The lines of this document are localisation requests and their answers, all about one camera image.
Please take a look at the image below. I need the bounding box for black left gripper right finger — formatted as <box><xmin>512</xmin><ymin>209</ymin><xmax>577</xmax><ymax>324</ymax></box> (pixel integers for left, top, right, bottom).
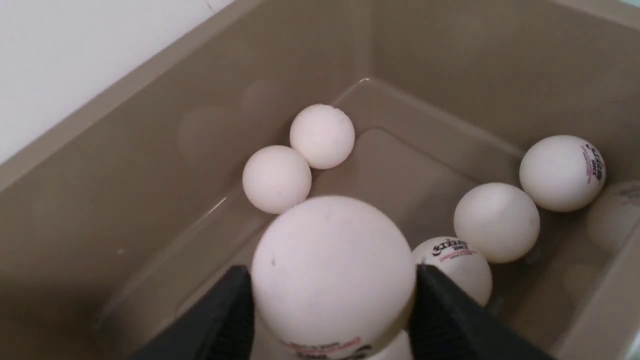
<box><xmin>408</xmin><ymin>264</ymin><xmax>553</xmax><ymax>360</ymax></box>

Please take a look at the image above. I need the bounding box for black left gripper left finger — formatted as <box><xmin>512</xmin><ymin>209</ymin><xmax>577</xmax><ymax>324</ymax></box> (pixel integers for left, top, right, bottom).
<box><xmin>130</xmin><ymin>265</ymin><xmax>255</xmax><ymax>360</ymax></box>

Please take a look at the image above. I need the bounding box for white printed ball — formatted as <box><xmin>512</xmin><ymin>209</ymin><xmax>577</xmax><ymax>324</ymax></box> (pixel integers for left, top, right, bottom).
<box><xmin>519</xmin><ymin>135</ymin><xmax>607</xmax><ymax>213</ymax></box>
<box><xmin>412</xmin><ymin>236</ymin><xmax>493</xmax><ymax>306</ymax></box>

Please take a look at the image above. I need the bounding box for olive green plastic bin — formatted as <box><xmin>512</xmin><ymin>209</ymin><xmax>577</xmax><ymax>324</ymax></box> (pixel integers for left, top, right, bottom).
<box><xmin>1</xmin><ymin>0</ymin><xmax>639</xmax><ymax>360</ymax></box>

